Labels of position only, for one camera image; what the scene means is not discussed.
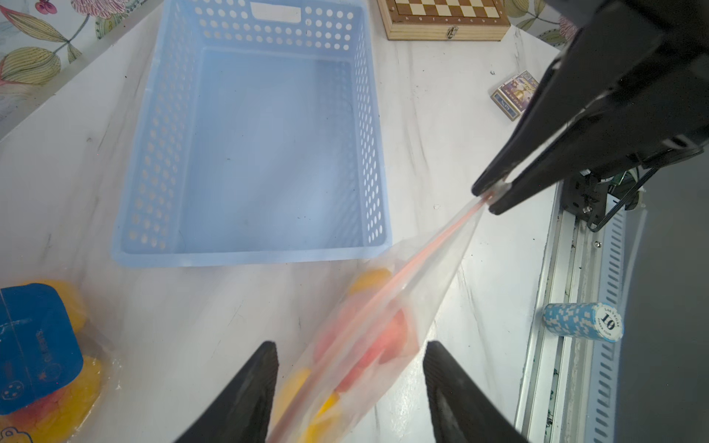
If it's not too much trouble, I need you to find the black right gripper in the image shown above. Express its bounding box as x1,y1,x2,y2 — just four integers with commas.
472,1,708,215

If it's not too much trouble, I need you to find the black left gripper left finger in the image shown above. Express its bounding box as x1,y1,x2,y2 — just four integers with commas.
177,341,279,443

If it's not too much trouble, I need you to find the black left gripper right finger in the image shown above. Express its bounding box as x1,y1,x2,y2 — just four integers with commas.
423,341,526,443

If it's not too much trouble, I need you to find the clear pink bag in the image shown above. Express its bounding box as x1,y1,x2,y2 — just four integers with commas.
267,196,490,442

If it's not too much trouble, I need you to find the yellow red peach front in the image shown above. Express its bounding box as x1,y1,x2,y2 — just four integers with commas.
347,268,393,295

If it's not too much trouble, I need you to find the yellow red peach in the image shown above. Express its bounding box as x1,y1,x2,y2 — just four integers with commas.
347,268,393,295
271,367,341,442

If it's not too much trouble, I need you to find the clear blue-zipper zip bag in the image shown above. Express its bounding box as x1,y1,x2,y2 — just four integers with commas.
1,280,109,442

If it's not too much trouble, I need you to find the blue poker chip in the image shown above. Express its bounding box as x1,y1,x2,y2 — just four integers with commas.
542,303,624,343

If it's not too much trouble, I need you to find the wooden chessboard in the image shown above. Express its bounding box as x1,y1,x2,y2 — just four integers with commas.
378,0,511,42

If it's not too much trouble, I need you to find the light blue perforated basket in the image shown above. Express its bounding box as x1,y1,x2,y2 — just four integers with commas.
112,1,391,268

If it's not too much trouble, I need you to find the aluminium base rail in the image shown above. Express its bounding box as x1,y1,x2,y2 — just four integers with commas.
514,173,647,442

